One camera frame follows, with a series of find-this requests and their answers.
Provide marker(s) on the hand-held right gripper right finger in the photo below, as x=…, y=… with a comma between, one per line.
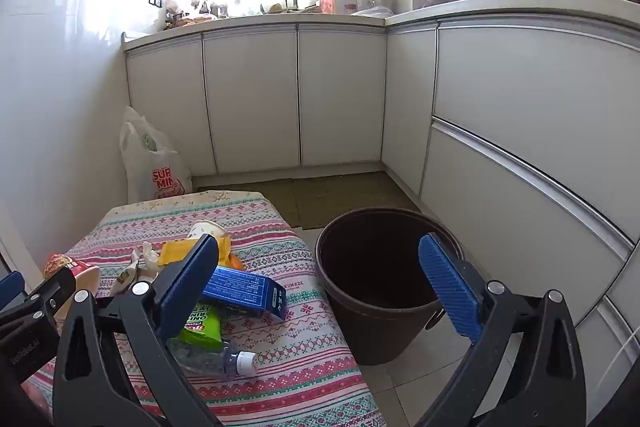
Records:
x=450, y=292

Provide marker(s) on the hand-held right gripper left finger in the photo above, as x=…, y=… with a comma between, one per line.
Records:
x=190, y=287

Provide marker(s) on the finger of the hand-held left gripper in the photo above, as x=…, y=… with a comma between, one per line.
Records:
x=52, y=289
x=10, y=289

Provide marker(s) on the instant noodle cup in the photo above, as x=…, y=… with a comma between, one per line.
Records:
x=62, y=264

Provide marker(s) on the yellow packet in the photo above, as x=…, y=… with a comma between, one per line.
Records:
x=175, y=252

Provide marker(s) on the green snack packet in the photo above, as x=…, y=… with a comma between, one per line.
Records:
x=202, y=327

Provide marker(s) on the blue cardboard box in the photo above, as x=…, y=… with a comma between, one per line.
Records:
x=240, y=289

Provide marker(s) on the orange peel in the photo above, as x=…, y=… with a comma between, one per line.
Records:
x=236, y=263

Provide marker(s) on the white tissue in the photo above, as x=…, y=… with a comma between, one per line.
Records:
x=145, y=257

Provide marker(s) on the floral paper cup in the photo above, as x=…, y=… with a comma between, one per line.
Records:
x=207, y=228

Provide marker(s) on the small drink carton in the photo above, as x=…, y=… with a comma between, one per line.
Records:
x=125, y=279

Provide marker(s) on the clear plastic bottle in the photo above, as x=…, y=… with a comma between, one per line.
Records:
x=220, y=359

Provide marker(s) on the brown plastic trash bin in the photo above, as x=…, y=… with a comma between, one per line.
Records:
x=380, y=332

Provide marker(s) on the white drawer front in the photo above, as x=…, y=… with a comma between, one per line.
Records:
x=525, y=82
x=500, y=217

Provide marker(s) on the olive floor mat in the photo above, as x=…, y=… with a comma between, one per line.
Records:
x=350, y=197
x=245, y=202

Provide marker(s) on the white plastic shopping bag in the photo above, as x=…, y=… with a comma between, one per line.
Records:
x=150, y=167

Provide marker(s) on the patterned striped tablecloth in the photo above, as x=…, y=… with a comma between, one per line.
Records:
x=300, y=382

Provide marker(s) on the white cabinet door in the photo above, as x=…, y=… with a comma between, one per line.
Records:
x=170, y=107
x=340, y=92
x=407, y=107
x=250, y=97

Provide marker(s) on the assorted countertop kitchenware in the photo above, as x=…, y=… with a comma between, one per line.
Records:
x=190, y=18

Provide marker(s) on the clear plastic bag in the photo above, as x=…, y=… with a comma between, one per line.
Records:
x=372, y=12

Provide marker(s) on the white kitchen countertop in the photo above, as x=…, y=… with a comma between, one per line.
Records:
x=500, y=4

